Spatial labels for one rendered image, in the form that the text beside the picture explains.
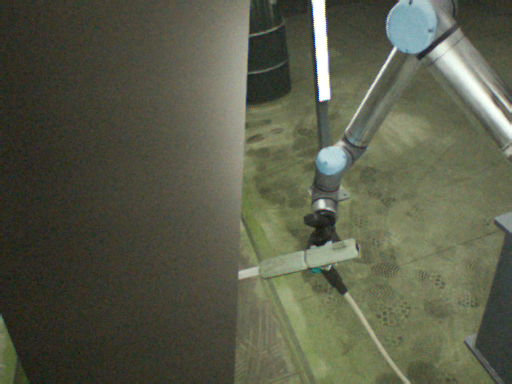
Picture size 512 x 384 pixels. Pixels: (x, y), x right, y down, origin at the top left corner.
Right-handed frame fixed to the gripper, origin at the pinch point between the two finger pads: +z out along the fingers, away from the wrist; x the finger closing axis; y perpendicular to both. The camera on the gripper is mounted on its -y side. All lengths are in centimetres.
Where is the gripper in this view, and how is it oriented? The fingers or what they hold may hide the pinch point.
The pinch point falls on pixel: (321, 265)
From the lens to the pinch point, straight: 131.9
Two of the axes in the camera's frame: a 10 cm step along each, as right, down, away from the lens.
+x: -8.6, 3.0, 4.2
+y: 5.0, 6.6, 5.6
